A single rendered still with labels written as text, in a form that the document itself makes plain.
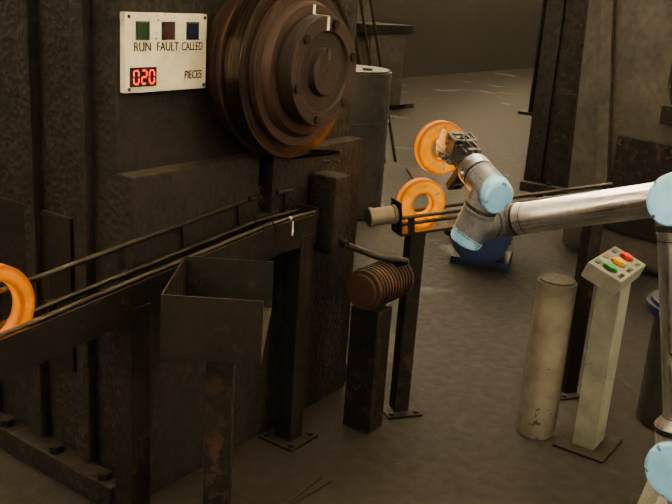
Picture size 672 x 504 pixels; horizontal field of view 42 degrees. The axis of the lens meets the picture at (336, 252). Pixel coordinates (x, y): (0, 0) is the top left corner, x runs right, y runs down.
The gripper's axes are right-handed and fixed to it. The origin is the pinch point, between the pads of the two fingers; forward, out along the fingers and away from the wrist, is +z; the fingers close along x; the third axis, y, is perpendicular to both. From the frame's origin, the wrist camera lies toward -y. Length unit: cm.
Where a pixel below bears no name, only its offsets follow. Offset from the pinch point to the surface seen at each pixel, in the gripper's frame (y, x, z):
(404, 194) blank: -19.4, 6.6, 2.9
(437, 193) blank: -19.4, -4.5, 2.9
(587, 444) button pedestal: -79, -45, -52
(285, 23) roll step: 35, 53, -6
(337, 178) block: -12.9, 29.4, 2.2
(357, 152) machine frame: -16.2, 15.0, 24.5
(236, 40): 31, 65, -7
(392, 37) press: -217, -293, 697
